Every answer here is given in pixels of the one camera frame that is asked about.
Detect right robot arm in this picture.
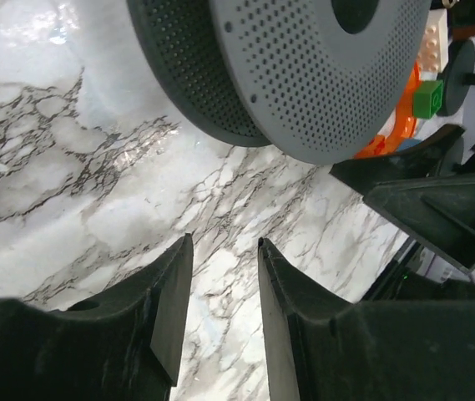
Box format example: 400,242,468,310
331,124,475,300

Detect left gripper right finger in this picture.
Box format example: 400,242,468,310
258,239,475,400

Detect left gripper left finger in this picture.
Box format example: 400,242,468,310
0,235,194,400

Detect black round stand base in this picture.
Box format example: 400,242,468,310
437,38,475,117

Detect green toy cube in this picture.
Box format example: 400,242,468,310
412,80,443,119

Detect orange curved toy track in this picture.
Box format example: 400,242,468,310
354,63,421,159

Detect black cable spool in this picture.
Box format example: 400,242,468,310
128,1,430,165

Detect small white connector block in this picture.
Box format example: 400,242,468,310
417,8,448,74

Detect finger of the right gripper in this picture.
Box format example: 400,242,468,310
330,124,465,195
364,174,475,273

